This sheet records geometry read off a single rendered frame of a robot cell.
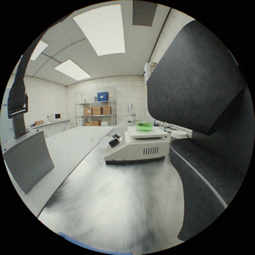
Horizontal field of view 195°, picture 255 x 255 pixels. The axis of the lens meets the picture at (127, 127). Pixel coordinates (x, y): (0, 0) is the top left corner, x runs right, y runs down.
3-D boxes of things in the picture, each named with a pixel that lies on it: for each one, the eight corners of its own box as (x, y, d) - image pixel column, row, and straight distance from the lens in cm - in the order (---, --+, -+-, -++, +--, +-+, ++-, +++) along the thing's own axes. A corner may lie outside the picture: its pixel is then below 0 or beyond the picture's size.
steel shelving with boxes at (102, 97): (78, 143, 310) (75, 91, 304) (84, 139, 340) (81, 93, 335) (115, 145, 249) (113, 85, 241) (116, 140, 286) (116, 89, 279)
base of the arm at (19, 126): (13, 138, 35) (9, 119, 35) (24, 131, 37) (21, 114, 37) (16, 139, 29) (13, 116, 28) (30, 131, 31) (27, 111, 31)
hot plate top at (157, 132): (129, 138, 20) (129, 135, 19) (126, 128, 31) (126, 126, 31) (169, 136, 24) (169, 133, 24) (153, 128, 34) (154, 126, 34)
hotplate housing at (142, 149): (104, 164, 24) (100, 139, 20) (110, 145, 35) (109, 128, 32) (172, 158, 28) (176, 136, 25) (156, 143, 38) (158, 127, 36)
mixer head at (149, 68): (145, 84, 63) (144, 60, 76) (143, 88, 73) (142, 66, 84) (162, 86, 68) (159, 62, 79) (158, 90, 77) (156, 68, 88)
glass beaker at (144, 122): (134, 129, 28) (134, 106, 27) (150, 129, 28) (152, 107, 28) (134, 135, 21) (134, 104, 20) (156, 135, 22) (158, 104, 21)
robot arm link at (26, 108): (10, 119, 36) (10, 100, 37) (28, 113, 36) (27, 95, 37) (7, 119, 30) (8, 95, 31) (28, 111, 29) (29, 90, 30)
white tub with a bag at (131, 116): (127, 120, 133) (127, 109, 132) (135, 120, 137) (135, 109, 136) (129, 121, 119) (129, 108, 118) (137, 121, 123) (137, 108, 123)
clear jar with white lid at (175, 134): (185, 152, 35) (189, 133, 32) (175, 156, 30) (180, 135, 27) (175, 146, 38) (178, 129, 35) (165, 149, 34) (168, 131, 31)
